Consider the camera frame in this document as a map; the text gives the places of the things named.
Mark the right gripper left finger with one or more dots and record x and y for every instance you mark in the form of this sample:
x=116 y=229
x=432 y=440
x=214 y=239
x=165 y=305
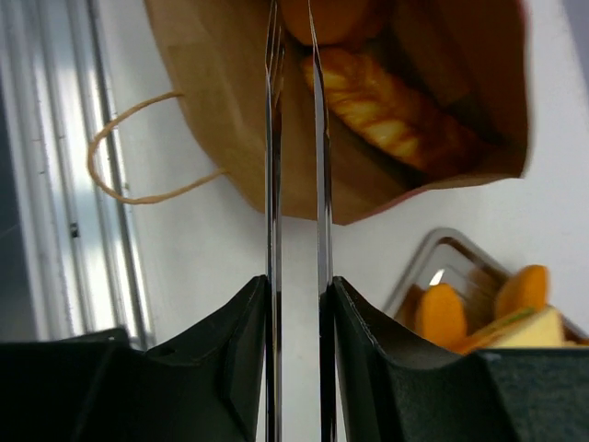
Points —
x=202 y=385

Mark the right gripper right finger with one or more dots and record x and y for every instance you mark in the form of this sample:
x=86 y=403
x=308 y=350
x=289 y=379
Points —
x=395 y=386

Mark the fake triangle sandwich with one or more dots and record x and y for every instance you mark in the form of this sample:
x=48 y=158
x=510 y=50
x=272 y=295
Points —
x=526 y=328

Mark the long orange bread roll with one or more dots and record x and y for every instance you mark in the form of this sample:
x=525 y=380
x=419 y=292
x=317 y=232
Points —
x=529 y=288

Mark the orange braided pastry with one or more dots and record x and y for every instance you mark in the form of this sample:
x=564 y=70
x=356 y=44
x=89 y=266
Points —
x=397 y=119

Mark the red brown paper bag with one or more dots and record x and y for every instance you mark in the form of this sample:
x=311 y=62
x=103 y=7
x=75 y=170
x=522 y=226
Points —
x=466 y=56

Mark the metal tongs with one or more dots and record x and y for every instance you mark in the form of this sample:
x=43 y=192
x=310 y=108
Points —
x=274 y=58

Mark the round orange bun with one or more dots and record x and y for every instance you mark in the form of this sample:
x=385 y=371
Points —
x=335 y=22

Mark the steel tray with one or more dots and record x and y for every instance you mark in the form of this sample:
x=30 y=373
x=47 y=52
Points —
x=447 y=256

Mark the aluminium front rail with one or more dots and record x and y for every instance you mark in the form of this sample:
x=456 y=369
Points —
x=80 y=245

